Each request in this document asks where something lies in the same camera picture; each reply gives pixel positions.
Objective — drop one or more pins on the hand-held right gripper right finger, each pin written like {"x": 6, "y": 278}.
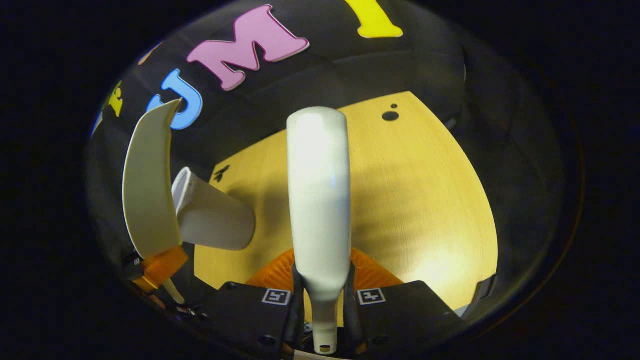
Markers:
{"x": 400, "y": 315}

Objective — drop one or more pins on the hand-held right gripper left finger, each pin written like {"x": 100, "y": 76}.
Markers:
{"x": 245, "y": 312}

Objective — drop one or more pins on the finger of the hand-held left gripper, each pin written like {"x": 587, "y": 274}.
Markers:
{"x": 162, "y": 267}

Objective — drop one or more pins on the white garbage bin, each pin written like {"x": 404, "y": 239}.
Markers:
{"x": 215, "y": 220}

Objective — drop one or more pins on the grey plastic dustpan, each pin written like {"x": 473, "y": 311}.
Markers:
{"x": 147, "y": 190}

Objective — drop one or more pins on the small grey broom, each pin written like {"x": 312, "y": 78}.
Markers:
{"x": 320, "y": 200}

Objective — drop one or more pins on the black desk edge clamp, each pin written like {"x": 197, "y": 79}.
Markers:
{"x": 485, "y": 290}

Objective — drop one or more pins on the small black clip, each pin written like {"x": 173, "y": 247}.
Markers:
{"x": 220, "y": 173}

